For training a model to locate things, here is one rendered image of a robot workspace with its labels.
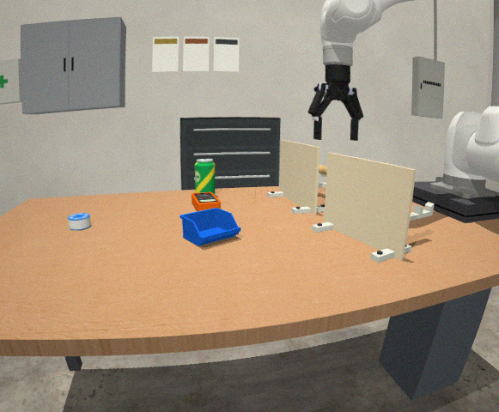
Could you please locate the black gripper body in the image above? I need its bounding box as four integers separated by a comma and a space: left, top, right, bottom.
326, 64, 350, 100

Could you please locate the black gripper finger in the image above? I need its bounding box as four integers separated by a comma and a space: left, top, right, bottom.
341, 88, 363, 141
308, 83, 340, 140

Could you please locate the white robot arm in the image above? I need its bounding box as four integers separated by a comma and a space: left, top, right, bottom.
320, 0, 499, 199

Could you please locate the green drink can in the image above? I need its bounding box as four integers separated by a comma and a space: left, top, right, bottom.
195, 159, 216, 195

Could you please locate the blue plastic bin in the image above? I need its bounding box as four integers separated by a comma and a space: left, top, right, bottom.
180, 208, 240, 246

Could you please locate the orange digital multimeter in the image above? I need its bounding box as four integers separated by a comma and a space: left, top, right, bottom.
192, 192, 221, 211

